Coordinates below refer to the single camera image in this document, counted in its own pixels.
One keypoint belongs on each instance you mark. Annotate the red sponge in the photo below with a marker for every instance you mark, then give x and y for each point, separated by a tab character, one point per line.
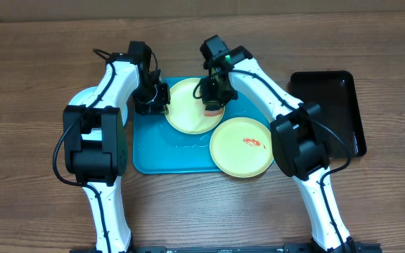
213	113

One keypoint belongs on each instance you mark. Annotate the black tray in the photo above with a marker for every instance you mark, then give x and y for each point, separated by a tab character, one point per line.
334	92

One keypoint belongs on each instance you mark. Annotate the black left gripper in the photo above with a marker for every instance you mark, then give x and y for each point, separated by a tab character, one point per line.
161	107

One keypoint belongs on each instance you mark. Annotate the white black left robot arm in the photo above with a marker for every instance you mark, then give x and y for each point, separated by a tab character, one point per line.
92	151

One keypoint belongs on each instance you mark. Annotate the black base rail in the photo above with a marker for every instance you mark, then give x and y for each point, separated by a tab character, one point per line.
286	248

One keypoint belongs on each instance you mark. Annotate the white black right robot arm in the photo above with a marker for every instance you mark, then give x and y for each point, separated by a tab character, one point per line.
298	137

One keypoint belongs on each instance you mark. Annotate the light blue plate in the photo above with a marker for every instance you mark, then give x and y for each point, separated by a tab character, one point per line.
80	97

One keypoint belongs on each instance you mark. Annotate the yellow plate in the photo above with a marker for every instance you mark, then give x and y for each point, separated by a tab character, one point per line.
187	114
241	147

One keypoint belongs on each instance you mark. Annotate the teal plastic tray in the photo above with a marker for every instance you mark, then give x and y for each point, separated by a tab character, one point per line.
158	148

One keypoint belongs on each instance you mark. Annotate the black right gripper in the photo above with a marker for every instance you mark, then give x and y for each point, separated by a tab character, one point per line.
211	99

